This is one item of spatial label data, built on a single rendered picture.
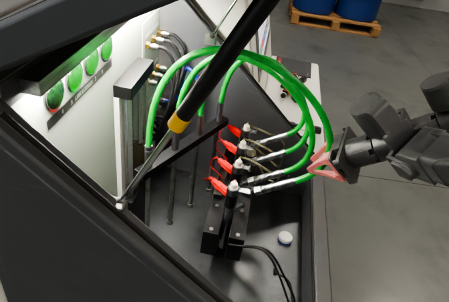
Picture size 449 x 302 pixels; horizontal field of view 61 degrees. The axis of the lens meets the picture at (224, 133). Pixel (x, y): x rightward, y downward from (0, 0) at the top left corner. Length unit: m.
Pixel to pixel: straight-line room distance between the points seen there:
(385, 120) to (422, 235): 2.05
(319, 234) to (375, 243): 1.45
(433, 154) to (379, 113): 0.10
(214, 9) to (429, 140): 0.63
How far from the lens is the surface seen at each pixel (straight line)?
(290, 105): 1.45
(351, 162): 0.76
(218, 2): 1.05
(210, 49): 0.70
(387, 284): 2.32
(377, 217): 2.64
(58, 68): 0.55
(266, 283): 1.05
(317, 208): 1.10
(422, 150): 0.66
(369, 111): 0.67
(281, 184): 0.85
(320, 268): 0.97
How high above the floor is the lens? 1.69
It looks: 35 degrees down
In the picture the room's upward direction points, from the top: 9 degrees clockwise
